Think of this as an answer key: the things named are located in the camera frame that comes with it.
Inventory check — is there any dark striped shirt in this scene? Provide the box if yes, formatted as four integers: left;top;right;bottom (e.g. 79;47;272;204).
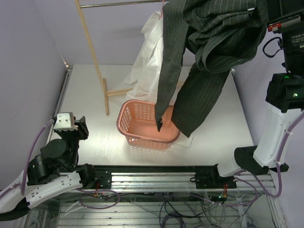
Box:
155;0;268;137

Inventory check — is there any white shirt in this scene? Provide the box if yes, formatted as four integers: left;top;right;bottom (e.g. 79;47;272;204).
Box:
124;11;192;148

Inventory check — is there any pink wire hanger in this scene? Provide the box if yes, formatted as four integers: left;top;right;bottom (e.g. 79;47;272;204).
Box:
161;0;165;17

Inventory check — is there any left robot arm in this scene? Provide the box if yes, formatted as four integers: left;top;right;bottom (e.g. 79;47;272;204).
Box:
0;113;97;221

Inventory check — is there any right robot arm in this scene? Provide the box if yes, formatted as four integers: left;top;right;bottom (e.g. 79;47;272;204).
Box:
209;0;304;188

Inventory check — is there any wooden clothes rack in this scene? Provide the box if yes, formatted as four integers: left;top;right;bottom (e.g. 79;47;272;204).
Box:
74;0;162;116

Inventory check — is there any pink plastic laundry basket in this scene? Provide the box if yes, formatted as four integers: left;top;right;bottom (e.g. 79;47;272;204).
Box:
116;100;180;150

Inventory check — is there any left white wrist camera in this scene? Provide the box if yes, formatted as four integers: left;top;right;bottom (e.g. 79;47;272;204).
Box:
53;112;77;131

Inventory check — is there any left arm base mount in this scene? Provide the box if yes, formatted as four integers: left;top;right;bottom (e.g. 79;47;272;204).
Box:
92;170;112;190

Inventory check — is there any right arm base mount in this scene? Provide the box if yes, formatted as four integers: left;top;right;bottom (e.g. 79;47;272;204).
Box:
190;165;237;189

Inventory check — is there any aluminium rail frame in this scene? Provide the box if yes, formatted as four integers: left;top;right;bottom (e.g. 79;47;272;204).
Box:
25;172;277;193

